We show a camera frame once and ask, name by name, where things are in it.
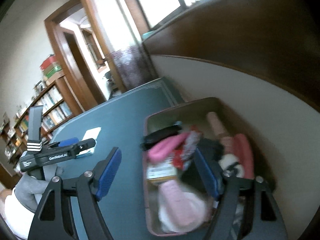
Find panda figurine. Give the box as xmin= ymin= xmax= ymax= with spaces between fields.
xmin=218 ymin=153 xmax=245 ymax=178

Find red snack wrapper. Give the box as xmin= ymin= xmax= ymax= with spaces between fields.
xmin=172 ymin=125 xmax=203 ymax=171

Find blue white medicine box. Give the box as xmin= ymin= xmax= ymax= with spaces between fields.
xmin=76 ymin=146 xmax=95 ymax=159

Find white notepad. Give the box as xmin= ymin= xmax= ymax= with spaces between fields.
xmin=82 ymin=127 xmax=101 ymax=140

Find wooden bookshelf with books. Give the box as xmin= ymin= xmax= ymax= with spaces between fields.
xmin=0 ymin=76 xmax=83 ymax=178

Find stacked boxes atop bookshelf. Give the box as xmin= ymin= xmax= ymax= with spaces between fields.
xmin=40 ymin=54 xmax=65 ymax=86

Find pink pouch in box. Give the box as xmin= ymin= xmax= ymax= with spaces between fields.
xmin=158 ymin=180 xmax=212 ymax=233

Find patterned curtain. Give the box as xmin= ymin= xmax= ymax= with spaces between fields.
xmin=111 ymin=46 xmax=157 ymax=90

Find red storage box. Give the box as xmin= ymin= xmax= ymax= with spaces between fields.
xmin=141 ymin=96 xmax=276 ymax=237

